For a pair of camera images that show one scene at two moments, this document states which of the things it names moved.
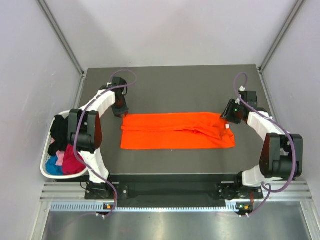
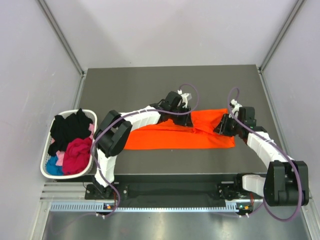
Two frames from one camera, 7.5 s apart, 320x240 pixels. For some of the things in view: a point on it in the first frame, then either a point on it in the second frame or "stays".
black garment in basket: x=59 y=132 stays
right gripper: x=227 y=114 → x=221 y=128
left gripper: x=124 y=110 → x=185 y=121
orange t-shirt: x=175 y=130 stays
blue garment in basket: x=52 y=169 stays
